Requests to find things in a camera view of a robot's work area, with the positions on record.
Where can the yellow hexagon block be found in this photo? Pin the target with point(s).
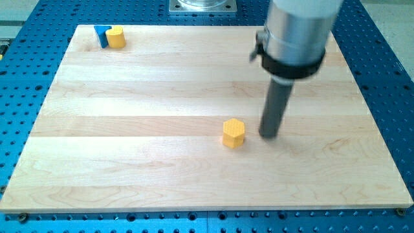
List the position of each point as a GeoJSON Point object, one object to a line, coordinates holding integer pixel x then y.
{"type": "Point", "coordinates": [233, 133]}

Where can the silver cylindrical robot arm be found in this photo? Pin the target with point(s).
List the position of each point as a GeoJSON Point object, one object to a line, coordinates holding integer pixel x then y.
{"type": "Point", "coordinates": [297, 30]}

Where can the light wooden board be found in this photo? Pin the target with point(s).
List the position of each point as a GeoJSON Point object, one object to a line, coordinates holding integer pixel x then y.
{"type": "Point", "coordinates": [139, 129]}

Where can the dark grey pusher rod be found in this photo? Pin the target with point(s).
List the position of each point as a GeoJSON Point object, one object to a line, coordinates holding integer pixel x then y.
{"type": "Point", "coordinates": [275, 104]}

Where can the yellow rounded block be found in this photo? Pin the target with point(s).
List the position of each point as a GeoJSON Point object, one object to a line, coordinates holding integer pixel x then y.
{"type": "Point", "coordinates": [115, 37]}

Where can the blue triangle block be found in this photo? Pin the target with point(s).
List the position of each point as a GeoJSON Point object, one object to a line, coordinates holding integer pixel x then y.
{"type": "Point", "coordinates": [101, 33]}

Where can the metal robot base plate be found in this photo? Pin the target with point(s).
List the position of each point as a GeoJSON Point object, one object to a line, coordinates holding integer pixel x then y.
{"type": "Point", "coordinates": [202, 6]}

